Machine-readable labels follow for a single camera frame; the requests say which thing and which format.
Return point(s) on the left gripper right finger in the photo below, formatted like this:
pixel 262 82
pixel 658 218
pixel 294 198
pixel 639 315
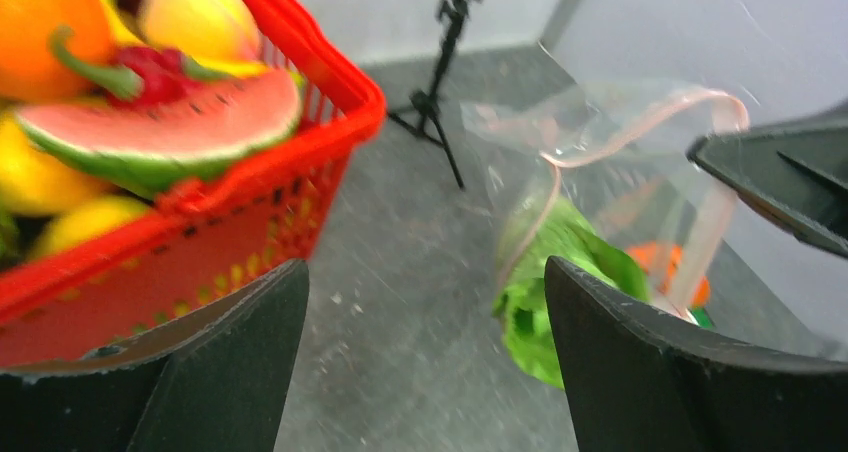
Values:
pixel 640 379

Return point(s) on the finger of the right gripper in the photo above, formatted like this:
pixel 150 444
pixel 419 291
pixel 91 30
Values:
pixel 792 173

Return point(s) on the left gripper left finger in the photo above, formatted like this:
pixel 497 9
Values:
pixel 214 380

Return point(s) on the toy napa cabbage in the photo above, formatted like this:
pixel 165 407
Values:
pixel 565 253

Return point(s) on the clear zip top bag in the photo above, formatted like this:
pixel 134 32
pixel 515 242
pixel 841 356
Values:
pixel 599 149

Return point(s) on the orange plastic tape dispenser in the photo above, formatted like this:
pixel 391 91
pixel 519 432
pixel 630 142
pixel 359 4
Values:
pixel 645 256

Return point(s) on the red plastic basket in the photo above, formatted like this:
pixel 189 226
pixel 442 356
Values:
pixel 203 241

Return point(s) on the toy watermelon slice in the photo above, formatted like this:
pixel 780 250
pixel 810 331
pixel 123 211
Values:
pixel 148 150

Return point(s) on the red toy chili pepper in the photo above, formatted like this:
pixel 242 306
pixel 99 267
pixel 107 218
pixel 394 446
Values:
pixel 139 75

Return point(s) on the black tripod stand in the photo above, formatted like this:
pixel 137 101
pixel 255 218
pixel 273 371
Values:
pixel 421 118

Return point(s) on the yellow toy lemon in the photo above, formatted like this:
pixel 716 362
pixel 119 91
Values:
pixel 205 40

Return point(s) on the toy orange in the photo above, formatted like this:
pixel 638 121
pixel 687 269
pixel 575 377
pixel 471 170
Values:
pixel 29 70

